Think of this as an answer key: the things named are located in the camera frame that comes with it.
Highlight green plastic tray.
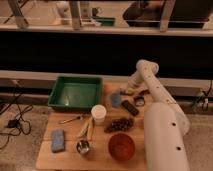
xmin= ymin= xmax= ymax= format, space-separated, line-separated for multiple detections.
xmin=48 ymin=76 xmax=103 ymax=112

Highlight blue sponge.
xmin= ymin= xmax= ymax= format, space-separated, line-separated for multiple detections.
xmin=51 ymin=129 xmax=65 ymax=153

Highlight black floor cables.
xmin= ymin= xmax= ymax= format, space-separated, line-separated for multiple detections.
xmin=0 ymin=83 xmax=34 ymax=151

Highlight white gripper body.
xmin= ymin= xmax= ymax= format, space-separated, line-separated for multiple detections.
xmin=125 ymin=73 xmax=142 ymax=94

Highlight yellow banana peel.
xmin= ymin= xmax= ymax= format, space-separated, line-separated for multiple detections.
xmin=77 ymin=117 xmax=94 ymax=141

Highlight white paper cup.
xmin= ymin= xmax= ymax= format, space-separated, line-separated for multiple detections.
xmin=91 ymin=104 xmax=107 ymax=124

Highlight black remote control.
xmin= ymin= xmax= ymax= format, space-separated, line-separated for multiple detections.
xmin=121 ymin=100 xmax=139 ymax=116

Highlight bunch of dark grapes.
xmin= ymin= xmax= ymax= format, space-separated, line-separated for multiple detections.
xmin=104 ymin=118 xmax=134 ymax=133

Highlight person in background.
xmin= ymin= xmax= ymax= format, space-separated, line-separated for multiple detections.
xmin=122 ymin=0 xmax=164 ymax=27

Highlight red-orange bowl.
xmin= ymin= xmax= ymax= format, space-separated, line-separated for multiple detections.
xmin=108 ymin=133 xmax=135 ymax=161

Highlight metal spoon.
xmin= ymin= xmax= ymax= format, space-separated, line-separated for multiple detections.
xmin=59 ymin=115 xmax=83 ymax=124

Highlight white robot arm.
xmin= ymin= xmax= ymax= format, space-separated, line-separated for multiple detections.
xmin=125 ymin=60 xmax=190 ymax=171

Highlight cables at right wall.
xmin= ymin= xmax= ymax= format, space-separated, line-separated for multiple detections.
xmin=191 ymin=79 xmax=213 ymax=113

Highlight green bin in background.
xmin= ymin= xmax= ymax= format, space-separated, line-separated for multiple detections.
xmin=94 ymin=17 xmax=115 ymax=26

